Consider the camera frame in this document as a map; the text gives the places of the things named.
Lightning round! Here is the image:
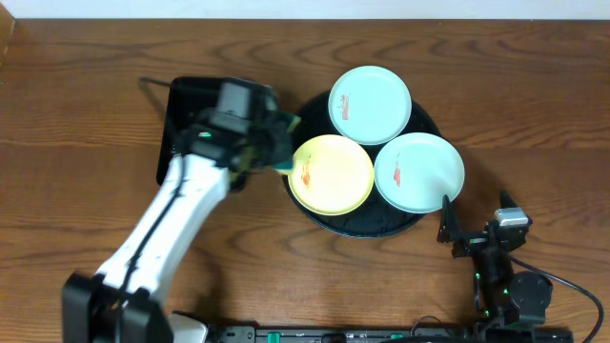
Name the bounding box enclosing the green yellow sponge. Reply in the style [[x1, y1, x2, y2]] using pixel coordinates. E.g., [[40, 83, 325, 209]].
[[274, 111, 301, 175]]

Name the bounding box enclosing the yellow plate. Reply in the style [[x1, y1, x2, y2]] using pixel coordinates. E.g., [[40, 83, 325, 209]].
[[284, 134, 375, 216]]

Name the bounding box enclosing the light blue plate top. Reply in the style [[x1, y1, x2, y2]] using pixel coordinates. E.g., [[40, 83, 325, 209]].
[[328, 66, 413, 146]]

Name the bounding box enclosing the light blue plate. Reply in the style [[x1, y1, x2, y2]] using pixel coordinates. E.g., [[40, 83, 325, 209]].
[[374, 132, 465, 214], [328, 66, 413, 146]]

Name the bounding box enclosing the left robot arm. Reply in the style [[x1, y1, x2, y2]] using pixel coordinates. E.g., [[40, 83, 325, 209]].
[[61, 77, 298, 343]]

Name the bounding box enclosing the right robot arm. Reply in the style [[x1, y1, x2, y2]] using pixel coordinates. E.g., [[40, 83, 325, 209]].
[[437, 191, 553, 342]]

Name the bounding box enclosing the black rectangular tray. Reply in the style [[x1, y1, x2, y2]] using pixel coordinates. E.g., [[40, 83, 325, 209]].
[[156, 76, 249, 192]]

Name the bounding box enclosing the light blue plate right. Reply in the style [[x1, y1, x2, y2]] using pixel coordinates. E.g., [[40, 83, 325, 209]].
[[374, 132, 465, 214]]

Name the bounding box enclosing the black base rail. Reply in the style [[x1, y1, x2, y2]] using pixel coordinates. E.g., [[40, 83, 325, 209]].
[[171, 312, 576, 343]]

